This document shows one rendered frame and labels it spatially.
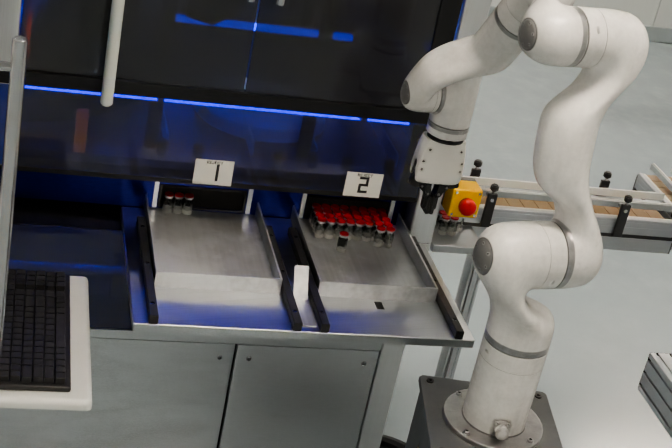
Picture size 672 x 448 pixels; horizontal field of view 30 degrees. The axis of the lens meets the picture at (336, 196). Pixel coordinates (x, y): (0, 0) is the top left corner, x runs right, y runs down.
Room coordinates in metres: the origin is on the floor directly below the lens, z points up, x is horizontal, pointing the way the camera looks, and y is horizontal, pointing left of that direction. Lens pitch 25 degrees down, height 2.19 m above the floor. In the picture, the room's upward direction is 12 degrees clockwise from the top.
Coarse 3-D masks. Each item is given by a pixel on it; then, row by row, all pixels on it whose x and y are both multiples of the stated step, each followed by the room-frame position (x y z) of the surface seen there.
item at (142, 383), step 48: (96, 336) 2.40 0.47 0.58; (144, 336) 2.43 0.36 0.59; (192, 336) 2.46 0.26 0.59; (96, 384) 2.41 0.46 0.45; (144, 384) 2.44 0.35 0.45; (192, 384) 2.47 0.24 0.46; (240, 384) 2.50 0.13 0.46; (288, 384) 2.54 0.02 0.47; (336, 384) 2.57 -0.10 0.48; (0, 432) 2.35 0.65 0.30; (48, 432) 2.38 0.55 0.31; (96, 432) 2.41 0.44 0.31; (144, 432) 2.44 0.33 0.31; (192, 432) 2.48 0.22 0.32; (240, 432) 2.51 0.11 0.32; (288, 432) 2.54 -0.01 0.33; (336, 432) 2.58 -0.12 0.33
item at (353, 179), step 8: (352, 176) 2.55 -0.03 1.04; (360, 176) 2.55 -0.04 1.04; (368, 176) 2.56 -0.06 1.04; (376, 176) 2.56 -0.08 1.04; (352, 184) 2.55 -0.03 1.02; (368, 184) 2.56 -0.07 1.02; (376, 184) 2.57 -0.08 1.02; (344, 192) 2.55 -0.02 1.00; (352, 192) 2.55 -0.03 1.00; (368, 192) 2.56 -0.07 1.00; (376, 192) 2.57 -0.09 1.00
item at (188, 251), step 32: (160, 224) 2.43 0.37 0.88; (192, 224) 2.46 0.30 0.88; (224, 224) 2.50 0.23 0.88; (256, 224) 2.53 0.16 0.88; (160, 256) 2.30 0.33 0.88; (192, 256) 2.32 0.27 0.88; (224, 256) 2.35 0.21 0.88; (256, 256) 2.38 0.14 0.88; (192, 288) 2.20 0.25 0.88; (224, 288) 2.22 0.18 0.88; (256, 288) 2.23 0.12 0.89
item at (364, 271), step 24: (312, 240) 2.51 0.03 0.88; (336, 240) 2.53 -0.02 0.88; (408, 240) 2.57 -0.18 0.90; (312, 264) 2.35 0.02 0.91; (336, 264) 2.42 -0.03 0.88; (360, 264) 2.44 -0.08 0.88; (384, 264) 2.47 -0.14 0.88; (408, 264) 2.49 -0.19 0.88; (336, 288) 2.28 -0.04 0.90; (360, 288) 2.30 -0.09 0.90; (384, 288) 2.31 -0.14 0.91; (408, 288) 2.33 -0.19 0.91; (432, 288) 2.34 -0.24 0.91
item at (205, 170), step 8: (200, 160) 2.45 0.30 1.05; (208, 160) 2.46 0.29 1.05; (216, 160) 2.46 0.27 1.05; (200, 168) 2.45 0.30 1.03; (208, 168) 2.46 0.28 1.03; (224, 168) 2.47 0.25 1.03; (232, 168) 2.47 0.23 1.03; (200, 176) 2.45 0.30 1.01; (208, 176) 2.46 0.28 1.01; (224, 176) 2.47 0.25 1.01; (208, 184) 2.46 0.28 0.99; (216, 184) 2.46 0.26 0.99; (224, 184) 2.47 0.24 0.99
